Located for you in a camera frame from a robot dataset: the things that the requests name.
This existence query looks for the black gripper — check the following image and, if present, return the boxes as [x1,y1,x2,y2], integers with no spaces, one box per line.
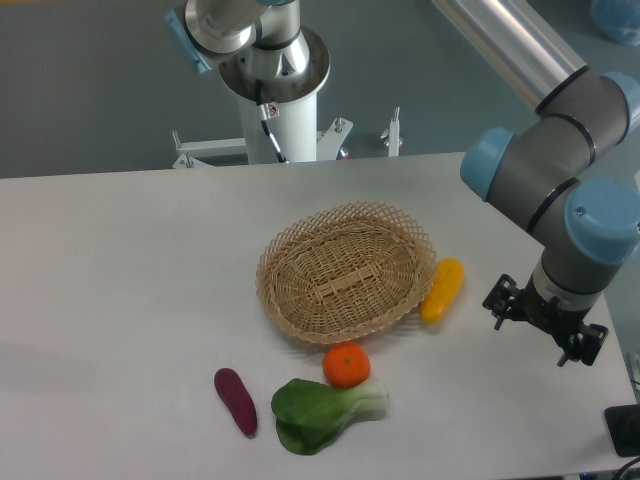
[482,274,609,367]

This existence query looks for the green bok choy vegetable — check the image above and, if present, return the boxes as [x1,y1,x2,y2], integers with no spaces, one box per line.
[271,378,389,456]

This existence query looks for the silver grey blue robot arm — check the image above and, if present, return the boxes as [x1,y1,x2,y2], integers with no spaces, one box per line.
[165,1,639,365]

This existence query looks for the black device at table edge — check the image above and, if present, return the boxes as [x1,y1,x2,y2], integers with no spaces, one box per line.
[604,404,640,458]

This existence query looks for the woven wicker basket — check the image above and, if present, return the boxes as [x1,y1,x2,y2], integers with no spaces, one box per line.
[256,202,436,345]

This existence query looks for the orange mandarin fruit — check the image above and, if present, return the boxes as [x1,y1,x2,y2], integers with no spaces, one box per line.
[322,342,371,388]

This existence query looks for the blue plastic bag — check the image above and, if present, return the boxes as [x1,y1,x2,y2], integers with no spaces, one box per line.
[590,0,639,46]

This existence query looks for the purple sweet potato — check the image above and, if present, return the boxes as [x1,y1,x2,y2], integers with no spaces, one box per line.
[213,368,258,438]

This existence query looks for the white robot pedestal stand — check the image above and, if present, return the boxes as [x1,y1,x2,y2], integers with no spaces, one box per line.
[172,26,353,168]

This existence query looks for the black cable on pedestal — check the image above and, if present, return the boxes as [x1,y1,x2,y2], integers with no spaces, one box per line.
[253,78,290,165]

